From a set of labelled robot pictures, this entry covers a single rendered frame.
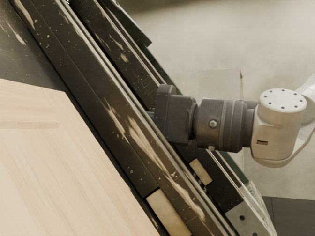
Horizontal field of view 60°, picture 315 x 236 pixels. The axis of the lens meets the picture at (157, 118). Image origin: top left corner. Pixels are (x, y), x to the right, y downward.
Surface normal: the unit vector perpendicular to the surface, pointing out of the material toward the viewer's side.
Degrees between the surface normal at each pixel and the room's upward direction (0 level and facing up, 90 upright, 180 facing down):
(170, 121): 90
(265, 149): 128
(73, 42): 90
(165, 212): 90
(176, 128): 90
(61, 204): 53
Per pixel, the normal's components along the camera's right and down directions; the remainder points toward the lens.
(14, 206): 0.77, -0.61
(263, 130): -0.29, 0.59
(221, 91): -0.36, -0.04
